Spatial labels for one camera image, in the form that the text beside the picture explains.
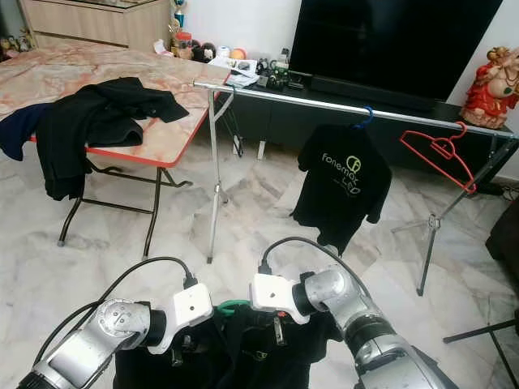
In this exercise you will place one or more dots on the black shirt with lime print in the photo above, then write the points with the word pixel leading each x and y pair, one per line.
pixel 251 365

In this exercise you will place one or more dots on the green plastic hanger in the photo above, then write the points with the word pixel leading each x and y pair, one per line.
pixel 233 305

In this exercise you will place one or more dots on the black polo shirt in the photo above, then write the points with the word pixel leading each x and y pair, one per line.
pixel 105 126

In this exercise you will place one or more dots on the blue plastic hanger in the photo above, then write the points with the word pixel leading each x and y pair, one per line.
pixel 369 113

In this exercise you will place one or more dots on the red plastic hanger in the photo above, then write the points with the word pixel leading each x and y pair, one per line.
pixel 446 147

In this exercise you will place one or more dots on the black Fonemat logo shirt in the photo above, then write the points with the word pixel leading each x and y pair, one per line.
pixel 340 194

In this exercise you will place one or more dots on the black metal stand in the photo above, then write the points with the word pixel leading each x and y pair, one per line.
pixel 478 330

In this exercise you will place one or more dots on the black TV cabinet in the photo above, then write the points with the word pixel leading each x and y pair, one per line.
pixel 276 130

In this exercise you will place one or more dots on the silver clothes rack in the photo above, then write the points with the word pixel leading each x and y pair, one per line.
pixel 292 98

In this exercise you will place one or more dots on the black desk device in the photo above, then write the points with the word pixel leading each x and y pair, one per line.
pixel 300 80

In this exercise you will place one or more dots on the black soundbar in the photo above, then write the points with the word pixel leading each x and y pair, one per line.
pixel 373 91

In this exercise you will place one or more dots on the stack of white papers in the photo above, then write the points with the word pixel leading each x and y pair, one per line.
pixel 239 71

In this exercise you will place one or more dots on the clear bottle with green label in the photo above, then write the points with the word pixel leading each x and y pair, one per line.
pixel 284 61

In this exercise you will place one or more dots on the orange ball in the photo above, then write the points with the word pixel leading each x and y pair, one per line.
pixel 237 53

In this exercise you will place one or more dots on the red and black plush toy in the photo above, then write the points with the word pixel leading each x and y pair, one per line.
pixel 209 53
pixel 197 53

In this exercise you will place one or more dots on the navy blue garment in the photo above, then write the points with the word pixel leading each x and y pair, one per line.
pixel 20 130

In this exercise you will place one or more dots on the red-lidded jar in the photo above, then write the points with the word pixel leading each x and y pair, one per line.
pixel 182 46

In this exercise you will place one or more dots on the pink tissue pack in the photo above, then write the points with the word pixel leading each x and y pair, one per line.
pixel 163 48

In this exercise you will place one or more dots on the black television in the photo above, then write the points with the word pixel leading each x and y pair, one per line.
pixel 389 44

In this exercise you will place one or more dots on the red Buddha figurine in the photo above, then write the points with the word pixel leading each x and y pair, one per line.
pixel 486 97

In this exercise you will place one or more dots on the marble-top folding table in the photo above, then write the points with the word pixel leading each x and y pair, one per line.
pixel 81 69

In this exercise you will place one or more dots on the blue and gold trophy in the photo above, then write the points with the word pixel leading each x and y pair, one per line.
pixel 178 10

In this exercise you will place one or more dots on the wooden sideboard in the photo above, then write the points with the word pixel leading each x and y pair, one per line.
pixel 97 24

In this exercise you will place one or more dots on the dark glass display cabinet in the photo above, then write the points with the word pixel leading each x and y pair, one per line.
pixel 12 20

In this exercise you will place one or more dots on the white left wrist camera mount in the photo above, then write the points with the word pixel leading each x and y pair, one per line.
pixel 190 304

